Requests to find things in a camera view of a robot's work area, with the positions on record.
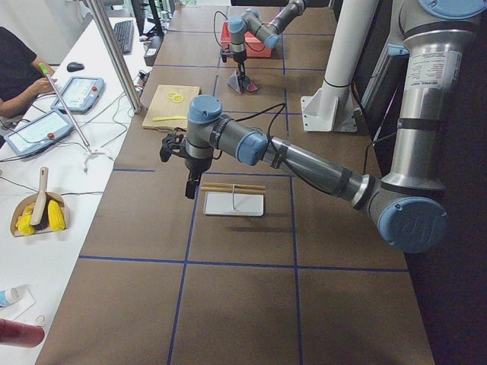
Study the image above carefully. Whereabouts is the black computer mouse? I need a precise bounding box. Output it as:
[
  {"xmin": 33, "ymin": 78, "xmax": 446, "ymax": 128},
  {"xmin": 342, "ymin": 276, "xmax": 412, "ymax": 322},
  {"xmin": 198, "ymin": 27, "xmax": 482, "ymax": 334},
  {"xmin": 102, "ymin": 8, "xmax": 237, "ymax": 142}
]
[{"xmin": 66, "ymin": 62, "xmax": 84, "ymax": 72}]

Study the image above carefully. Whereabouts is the wooden cutting board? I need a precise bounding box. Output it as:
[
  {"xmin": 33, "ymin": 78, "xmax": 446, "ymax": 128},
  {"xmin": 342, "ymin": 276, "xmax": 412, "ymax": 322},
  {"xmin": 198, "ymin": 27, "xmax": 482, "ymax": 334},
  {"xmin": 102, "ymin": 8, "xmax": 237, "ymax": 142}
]
[{"xmin": 142, "ymin": 84, "xmax": 200, "ymax": 132}]

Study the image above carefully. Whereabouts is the grey and pink cloth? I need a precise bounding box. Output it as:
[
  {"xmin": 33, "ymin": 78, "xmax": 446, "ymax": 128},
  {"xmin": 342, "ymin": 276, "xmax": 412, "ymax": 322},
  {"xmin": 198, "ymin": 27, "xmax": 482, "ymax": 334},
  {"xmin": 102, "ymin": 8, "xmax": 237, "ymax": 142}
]
[{"xmin": 227, "ymin": 73, "xmax": 258, "ymax": 94}]

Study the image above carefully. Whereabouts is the near teach pendant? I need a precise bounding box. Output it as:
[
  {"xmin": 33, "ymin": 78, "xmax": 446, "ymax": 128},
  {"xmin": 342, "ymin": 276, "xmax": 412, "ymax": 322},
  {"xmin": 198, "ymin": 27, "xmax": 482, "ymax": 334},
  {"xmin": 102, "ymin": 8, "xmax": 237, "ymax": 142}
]
[{"xmin": 5, "ymin": 109, "xmax": 74, "ymax": 157}]

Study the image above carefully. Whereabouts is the white camera pole mount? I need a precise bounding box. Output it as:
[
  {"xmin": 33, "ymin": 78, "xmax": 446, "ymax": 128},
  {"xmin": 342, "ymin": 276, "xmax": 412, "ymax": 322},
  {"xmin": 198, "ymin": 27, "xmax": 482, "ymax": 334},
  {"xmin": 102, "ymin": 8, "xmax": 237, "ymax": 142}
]
[{"xmin": 301, "ymin": 1, "xmax": 358, "ymax": 133}]

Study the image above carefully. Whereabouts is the yellow plastic knife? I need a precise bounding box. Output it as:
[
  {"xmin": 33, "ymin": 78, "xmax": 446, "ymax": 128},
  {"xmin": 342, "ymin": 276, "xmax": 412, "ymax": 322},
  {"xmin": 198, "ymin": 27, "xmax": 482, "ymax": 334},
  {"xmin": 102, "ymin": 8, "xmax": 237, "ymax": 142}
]
[{"xmin": 152, "ymin": 116, "xmax": 186, "ymax": 122}]

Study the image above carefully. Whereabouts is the far teach pendant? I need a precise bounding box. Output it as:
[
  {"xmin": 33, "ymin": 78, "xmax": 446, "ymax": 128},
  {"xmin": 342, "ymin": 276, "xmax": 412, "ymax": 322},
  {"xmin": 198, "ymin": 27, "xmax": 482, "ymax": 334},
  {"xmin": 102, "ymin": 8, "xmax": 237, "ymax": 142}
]
[{"xmin": 61, "ymin": 77, "xmax": 105, "ymax": 115}]

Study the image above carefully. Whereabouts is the yellow cloth in dustpan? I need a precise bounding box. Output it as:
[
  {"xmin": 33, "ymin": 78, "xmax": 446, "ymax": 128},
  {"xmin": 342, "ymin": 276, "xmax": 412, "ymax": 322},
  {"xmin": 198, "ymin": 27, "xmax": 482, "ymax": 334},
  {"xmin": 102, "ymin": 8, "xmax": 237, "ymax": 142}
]
[{"xmin": 14, "ymin": 198, "xmax": 67, "ymax": 236}]

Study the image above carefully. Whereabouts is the pink plastic bin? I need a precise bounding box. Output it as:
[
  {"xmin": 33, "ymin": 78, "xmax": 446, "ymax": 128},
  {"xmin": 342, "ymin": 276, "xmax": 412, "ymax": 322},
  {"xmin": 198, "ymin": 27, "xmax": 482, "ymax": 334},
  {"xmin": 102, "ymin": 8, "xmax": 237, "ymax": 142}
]
[{"xmin": 219, "ymin": 21, "xmax": 272, "ymax": 59}]

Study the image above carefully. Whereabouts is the reacher grabber tool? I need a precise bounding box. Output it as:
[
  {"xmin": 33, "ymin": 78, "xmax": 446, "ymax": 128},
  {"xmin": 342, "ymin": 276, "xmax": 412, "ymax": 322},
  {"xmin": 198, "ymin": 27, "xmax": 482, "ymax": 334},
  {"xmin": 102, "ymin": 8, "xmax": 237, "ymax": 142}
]
[{"xmin": 39, "ymin": 63, "xmax": 113, "ymax": 173}]

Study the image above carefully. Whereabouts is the black keyboard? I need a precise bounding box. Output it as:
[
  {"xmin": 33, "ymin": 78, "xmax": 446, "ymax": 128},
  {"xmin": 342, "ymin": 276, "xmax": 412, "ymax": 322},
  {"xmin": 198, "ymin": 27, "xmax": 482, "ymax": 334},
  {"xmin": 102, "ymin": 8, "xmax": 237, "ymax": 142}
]
[{"xmin": 113, "ymin": 20, "xmax": 134, "ymax": 55}]

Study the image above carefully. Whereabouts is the teach pendant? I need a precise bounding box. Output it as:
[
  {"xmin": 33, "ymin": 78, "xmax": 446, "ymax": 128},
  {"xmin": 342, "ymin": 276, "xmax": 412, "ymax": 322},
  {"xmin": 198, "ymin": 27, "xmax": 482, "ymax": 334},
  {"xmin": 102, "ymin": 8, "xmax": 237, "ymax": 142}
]
[
  {"xmin": 61, "ymin": 77, "xmax": 105, "ymax": 115},
  {"xmin": 5, "ymin": 109, "xmax": 74, "ymax": 157}
]

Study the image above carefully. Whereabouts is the beige dustpan with brush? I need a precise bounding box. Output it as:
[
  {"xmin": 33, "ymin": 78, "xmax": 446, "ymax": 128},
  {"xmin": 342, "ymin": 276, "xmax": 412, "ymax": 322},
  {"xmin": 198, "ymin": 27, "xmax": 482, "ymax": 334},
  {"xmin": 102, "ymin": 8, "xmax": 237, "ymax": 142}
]
[{"xmin": 10, "ymin": 167, "xmax": 70, "ymax": 236}]

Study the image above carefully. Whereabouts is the white tube bottle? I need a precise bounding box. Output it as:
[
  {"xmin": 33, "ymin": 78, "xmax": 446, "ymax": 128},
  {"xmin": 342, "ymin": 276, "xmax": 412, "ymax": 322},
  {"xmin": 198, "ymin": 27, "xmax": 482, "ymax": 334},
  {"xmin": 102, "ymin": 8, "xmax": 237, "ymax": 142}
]
[{"xmin": 0, "ymin": 287, "xmax": 20, "ymax": 308}]

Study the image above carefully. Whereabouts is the person in black shirt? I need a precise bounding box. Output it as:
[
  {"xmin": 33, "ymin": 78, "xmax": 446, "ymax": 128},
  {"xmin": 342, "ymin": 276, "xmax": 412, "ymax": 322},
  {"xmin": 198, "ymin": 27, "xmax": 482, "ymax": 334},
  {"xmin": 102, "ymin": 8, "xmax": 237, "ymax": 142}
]
[{"xmin": 1, "ymin": 27, "xmax": 54, "ymax": 119}]

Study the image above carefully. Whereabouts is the white tray rack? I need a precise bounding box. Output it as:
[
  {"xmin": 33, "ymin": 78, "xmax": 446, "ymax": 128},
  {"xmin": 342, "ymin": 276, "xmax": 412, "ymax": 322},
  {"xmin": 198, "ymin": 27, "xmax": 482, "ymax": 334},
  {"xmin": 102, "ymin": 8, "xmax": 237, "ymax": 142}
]
[{"xmin": 200, "ymin": 182, "xmax": 266, "ymax": 217}]

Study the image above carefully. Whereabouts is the aluminium frame post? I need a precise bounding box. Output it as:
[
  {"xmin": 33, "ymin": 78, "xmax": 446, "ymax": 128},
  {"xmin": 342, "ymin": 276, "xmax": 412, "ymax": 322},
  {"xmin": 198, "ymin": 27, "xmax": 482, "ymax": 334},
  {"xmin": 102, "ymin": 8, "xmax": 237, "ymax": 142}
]
[{"xmin": 86, "ymin": 0, "xmax": 142, "ymax": 114}]

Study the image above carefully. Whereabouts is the red bottle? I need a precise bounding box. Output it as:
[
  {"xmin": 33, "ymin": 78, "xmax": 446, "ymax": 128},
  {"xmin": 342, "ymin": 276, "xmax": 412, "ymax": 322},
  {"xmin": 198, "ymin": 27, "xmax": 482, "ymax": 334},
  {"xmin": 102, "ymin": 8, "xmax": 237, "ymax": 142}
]
[{"xmin": 0, "ymin": 319, "xmax": 45, "ymax": 348}]

